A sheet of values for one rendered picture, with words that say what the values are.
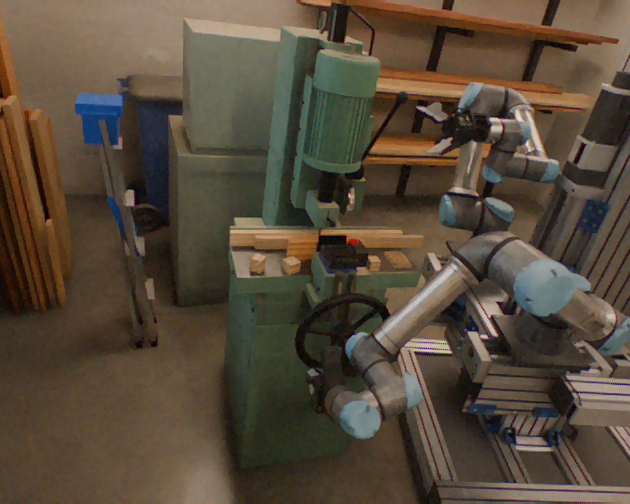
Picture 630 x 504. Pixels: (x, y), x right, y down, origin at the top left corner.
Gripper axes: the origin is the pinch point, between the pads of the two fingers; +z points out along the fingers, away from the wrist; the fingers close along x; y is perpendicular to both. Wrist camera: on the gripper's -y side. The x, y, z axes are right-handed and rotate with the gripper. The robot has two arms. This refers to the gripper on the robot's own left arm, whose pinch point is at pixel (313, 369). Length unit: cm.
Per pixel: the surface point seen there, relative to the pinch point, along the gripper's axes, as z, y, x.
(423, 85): 187, -149, 144
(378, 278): 13.8, -23.4, 26.1
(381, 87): 178, -141, 106
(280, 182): 35, -56, -1
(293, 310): 19.4, -13.6, -0.5
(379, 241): 25, -35, 32
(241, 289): 15.0, -21.3, -17.4
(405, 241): 25, -35, 42
